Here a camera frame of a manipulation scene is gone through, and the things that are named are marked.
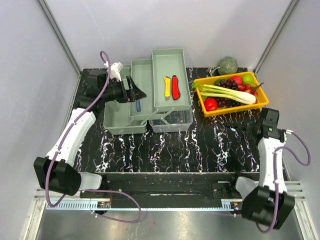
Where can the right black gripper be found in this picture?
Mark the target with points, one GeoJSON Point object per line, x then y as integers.
{"type": "Point", "coordinates": [249, 127]}

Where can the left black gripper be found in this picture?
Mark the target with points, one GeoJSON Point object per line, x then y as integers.
{"type": "Point", "coordinates": [136, 93]}

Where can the yellow utility knife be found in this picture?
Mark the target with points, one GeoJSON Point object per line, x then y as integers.
{"type": "Point", "coordinates": [167, 88]}

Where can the clear plastic tool box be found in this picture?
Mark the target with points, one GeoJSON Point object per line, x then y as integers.
{"type": "Point", "coordinates": [164, 116]}

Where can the red utility knife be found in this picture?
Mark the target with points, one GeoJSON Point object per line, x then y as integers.
{"type": "Point", "coordinates": [175, 91]}

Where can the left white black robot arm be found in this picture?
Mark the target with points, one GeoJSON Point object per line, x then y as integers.
{"type": "Point", "coordinates": [55, 171]}

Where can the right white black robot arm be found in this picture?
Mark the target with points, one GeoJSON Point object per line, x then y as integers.
{"type": "Point", "coordinates": [267, 203]}

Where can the marbled black mat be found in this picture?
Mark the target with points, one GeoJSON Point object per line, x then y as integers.
{"type": "Point", "coordinates": [209, 145]}

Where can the red cherries bunch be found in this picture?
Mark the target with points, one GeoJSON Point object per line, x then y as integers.
{"type": "Point", "coordinates": [248, 89]}

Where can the dark purple grapes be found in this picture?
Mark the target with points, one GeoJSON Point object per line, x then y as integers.
{"type": "Point", "coordinates": [229, 84]}

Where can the red pink apple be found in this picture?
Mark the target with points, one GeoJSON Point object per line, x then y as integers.
{"type": "Point", "coordinates": [237, 79]}

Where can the green apple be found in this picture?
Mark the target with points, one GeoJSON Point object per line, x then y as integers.
{"type": "Point", "coordinates": [248, 79]}

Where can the green celery stalk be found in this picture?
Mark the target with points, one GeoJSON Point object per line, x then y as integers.
{"type": "Point", "coordinates": [216, 91]}

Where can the green netted melon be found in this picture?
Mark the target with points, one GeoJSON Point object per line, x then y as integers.
{"type": "Point", "coordinates": [227, 65]}

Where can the aluminium frame rail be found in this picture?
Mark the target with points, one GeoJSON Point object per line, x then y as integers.
{"type": "Point", "coordinates": [293, 189]}

